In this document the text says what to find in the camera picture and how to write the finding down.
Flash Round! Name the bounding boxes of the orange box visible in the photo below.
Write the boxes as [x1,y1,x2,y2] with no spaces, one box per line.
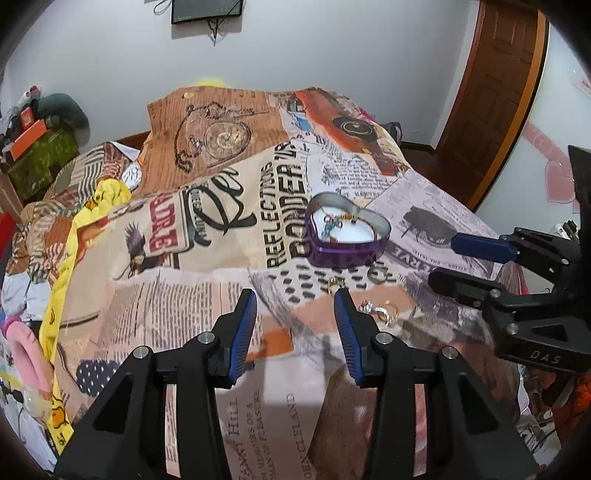
[11,117,49,160]

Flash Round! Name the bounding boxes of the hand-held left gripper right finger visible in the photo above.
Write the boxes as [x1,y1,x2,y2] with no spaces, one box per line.
[307,287,540,480]

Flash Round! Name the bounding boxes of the newspaper print blanket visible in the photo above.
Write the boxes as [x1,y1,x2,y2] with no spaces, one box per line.
[0,85,532,480]

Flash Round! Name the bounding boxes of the wall-mounted black screen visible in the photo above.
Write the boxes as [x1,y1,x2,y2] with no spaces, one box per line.
[171,0,245,25]

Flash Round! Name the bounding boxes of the green box with clutter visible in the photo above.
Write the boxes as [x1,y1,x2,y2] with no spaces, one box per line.
[6,129,80,200]

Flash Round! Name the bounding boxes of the dark green plush pillow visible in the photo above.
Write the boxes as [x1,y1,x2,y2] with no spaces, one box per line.
[36,92,91,145]

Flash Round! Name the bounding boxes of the pink heart wall stickers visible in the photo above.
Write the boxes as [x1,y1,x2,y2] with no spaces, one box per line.
[523,122,583,214]

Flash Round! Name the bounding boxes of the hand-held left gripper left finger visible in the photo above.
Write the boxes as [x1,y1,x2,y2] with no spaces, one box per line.
[54,289,258,480]

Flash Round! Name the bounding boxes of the brown wooden door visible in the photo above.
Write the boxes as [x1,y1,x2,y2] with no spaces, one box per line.
[434,0,551,214]

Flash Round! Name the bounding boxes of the purple heart-shaped tin box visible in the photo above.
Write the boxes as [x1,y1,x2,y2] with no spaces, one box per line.
[304,192,392,268]

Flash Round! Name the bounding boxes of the gold hoop earring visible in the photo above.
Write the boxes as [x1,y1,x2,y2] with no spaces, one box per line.
[376,301,402,325]

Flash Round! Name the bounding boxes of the yellow duck print cloth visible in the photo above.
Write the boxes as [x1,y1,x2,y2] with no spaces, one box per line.
[39,178,134,459]

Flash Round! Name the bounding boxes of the red box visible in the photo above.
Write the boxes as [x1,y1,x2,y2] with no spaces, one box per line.
[0,212,20,260]

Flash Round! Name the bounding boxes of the pink plush toy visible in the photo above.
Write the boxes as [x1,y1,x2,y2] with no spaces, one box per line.
[0,318,54,398]

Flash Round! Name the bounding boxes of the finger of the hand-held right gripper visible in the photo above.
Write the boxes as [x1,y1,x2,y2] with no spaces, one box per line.
[427,268,591,372]
[451,227,583,296]

